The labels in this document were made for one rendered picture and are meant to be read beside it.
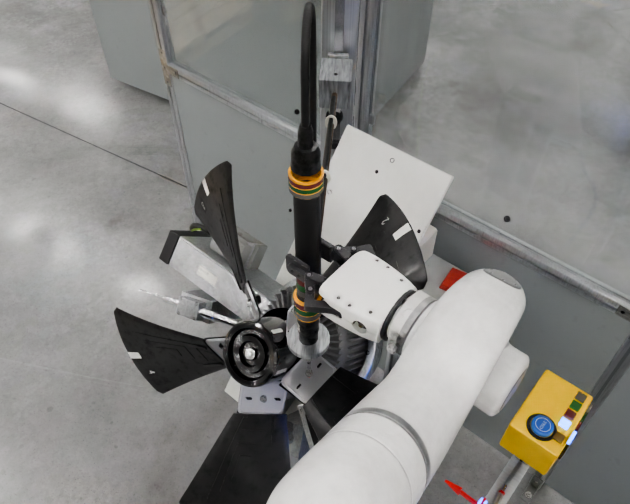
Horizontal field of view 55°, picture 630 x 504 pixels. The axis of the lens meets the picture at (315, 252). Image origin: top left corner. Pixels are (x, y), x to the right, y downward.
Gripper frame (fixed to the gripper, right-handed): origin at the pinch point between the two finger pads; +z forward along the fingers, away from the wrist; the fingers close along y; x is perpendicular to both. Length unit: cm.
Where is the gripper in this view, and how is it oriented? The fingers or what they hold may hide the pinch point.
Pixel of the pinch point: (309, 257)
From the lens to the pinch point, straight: 84.4
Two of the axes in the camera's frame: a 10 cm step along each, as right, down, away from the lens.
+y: 6.5, -5.7, 5.1
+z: -7.6, -4.8, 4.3
